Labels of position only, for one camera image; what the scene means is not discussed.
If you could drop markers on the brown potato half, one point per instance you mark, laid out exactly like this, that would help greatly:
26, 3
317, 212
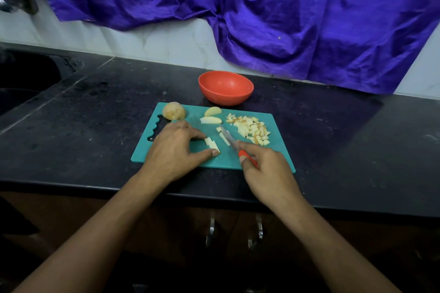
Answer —
174, 111

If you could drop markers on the dark kitchen sink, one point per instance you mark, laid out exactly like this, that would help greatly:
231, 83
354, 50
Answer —
27, 83

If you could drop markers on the small pale potato strip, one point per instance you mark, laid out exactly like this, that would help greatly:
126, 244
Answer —
220, 129

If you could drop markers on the person's left hand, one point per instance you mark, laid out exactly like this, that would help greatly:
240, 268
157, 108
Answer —
172, 155

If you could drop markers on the purple cloth curtain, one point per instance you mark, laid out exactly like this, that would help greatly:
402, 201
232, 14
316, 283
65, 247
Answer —
323, 14

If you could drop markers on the orange bowl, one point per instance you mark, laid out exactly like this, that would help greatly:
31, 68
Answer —
226, 87

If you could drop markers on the person's right forearm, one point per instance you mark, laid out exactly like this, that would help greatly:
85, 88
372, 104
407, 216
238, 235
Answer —
344, 255

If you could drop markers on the teal plastic cutting board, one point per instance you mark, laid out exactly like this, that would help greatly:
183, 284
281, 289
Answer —
278, 155

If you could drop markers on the person's right hand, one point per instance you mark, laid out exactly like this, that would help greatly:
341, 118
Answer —
271, 178

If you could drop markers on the person's left forearm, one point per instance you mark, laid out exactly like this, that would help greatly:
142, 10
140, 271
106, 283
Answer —
82, 248

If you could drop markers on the pile of diced apple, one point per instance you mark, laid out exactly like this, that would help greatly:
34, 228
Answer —
249, 128

